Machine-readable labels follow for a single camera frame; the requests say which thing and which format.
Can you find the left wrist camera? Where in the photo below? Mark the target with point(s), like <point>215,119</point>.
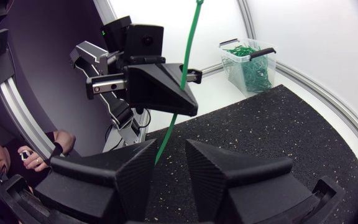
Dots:
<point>143,40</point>

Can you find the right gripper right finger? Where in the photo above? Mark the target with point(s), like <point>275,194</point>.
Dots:
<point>235,193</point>

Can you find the clear plastic bin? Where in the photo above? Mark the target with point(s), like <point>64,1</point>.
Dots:
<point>233,71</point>

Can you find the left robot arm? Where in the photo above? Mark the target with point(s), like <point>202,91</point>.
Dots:
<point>89,51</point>

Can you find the person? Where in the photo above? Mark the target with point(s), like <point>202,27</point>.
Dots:
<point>64,140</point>

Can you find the black speckled mat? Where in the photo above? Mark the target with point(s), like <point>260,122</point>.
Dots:
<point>259,130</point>

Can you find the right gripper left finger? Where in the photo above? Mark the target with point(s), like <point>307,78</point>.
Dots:
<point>104,186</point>

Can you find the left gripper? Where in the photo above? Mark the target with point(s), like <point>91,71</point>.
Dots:
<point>107,85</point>

